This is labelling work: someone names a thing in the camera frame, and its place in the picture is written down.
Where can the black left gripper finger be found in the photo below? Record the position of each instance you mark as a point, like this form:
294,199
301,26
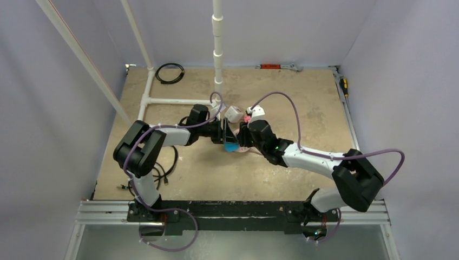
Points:
226,126
230,138

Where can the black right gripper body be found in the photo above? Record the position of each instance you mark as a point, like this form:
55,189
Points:
242,132

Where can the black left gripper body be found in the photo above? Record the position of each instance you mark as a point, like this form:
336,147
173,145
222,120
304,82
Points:
212,130

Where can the blue square adapter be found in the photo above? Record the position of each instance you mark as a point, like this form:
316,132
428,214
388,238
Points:
231,147

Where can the pink round socket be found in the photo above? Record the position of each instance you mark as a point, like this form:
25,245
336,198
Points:
241,147

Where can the white tiger cube socket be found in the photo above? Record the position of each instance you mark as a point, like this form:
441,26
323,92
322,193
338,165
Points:
234,114

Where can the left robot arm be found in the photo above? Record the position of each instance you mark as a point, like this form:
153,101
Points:
138,150

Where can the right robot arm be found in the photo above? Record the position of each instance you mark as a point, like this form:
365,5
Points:
356,180

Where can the yellow black screwdriver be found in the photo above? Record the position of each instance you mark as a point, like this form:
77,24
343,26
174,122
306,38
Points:
344,87

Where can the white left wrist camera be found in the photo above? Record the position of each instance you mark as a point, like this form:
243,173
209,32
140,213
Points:
216,109

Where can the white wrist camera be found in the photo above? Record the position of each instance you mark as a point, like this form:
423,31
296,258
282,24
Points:
216,109
255,113

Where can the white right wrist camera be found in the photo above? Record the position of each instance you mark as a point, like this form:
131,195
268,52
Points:
255,113

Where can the red handled adjustable wrench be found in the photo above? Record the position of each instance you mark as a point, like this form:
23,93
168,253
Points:
291,67

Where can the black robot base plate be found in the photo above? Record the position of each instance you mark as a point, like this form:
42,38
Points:
290,217

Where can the aluminium table edge rail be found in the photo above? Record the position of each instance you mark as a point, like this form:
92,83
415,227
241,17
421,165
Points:
345,104

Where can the aluminium front frame rail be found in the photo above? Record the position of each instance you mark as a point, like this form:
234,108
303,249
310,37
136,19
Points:
102,212

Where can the white PVC pipe frame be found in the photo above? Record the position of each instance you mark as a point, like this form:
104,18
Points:
73,43

